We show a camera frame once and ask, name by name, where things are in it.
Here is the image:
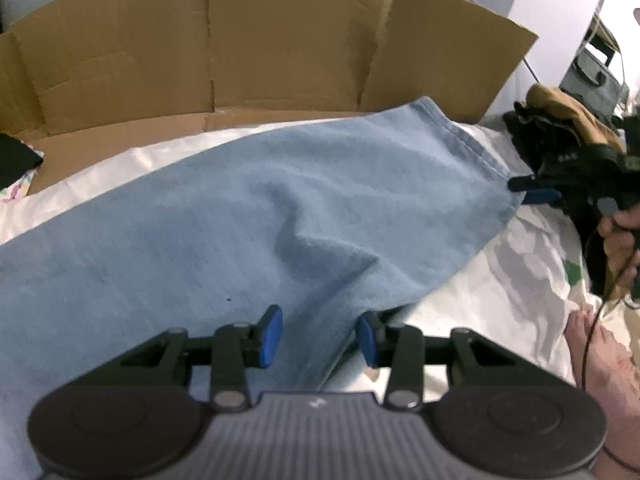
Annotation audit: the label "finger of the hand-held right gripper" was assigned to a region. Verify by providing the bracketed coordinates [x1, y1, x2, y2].
[520, 189, 562, 207]
[507, 176, 556, 192]

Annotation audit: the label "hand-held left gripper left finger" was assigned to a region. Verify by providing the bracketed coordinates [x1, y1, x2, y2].
[70, 305, 283, 411]

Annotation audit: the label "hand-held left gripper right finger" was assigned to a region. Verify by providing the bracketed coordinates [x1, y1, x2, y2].
[356, 311, 571, 411]

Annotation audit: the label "blue denim pants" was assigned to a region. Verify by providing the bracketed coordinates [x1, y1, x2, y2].
[0, 96, 523, 480]

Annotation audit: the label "person's right hand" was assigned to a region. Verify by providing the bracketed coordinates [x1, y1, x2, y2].
[597, 209, 640, 262]

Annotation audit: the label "black folded garment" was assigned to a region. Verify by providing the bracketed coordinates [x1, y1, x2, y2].
[502, 102, 581, 181]

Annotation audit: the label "brown folded garment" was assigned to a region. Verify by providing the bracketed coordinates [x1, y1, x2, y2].
[525, 84, 627, 153]

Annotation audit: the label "grey bag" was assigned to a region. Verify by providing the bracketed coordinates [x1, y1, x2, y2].
[559, 42, 632, 123]

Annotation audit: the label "bear print bedsheet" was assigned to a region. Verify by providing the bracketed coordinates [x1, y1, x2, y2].
[0, 120, 640, 391]

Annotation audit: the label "person's foot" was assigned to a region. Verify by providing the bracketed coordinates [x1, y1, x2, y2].
[564, 309, 640, 480]

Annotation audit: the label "flat cardboard sheet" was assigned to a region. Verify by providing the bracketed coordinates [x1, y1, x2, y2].
[0, 0, 540, 196]

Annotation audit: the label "black crumpled garment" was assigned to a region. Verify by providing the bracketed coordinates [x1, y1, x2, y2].
[0, 132, 45, 188]

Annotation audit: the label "black cable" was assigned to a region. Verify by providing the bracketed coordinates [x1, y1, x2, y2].
[580, 252, 640, 468]

